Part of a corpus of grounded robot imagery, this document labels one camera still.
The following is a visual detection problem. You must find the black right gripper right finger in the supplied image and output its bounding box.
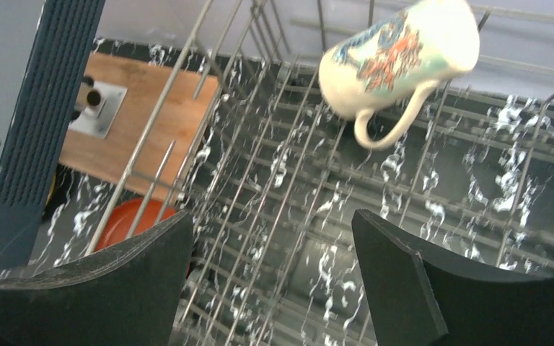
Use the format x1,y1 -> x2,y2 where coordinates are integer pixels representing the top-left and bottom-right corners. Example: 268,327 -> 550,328
351,209 -> 554,345

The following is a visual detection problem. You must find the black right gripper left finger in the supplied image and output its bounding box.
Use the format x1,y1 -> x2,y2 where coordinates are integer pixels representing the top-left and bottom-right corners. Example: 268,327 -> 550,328
0,211 -> 194,345

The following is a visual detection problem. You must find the red plate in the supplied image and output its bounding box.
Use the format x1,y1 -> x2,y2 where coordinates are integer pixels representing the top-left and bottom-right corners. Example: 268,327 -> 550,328
93,198 -> 162,252

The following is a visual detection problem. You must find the cream seahorse mug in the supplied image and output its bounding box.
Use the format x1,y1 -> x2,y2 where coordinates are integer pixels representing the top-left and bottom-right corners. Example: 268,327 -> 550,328
318,1 -> 480,150

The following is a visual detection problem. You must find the yellow patterned plate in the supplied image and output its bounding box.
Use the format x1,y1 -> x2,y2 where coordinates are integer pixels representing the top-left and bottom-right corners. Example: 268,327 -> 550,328
41,174 -> 57,221

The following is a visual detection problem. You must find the wooden board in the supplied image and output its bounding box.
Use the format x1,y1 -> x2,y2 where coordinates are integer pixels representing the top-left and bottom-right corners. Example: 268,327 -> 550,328
59,53 -> 219,200

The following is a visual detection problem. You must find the metal wire dish rack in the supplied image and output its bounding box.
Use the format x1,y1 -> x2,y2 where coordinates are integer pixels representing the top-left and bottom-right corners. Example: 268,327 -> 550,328
83,0 -> 554,346

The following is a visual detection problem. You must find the dark grey rack-mount box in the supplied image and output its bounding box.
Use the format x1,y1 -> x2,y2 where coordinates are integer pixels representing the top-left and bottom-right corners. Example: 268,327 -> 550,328
0,1 -> 105,271

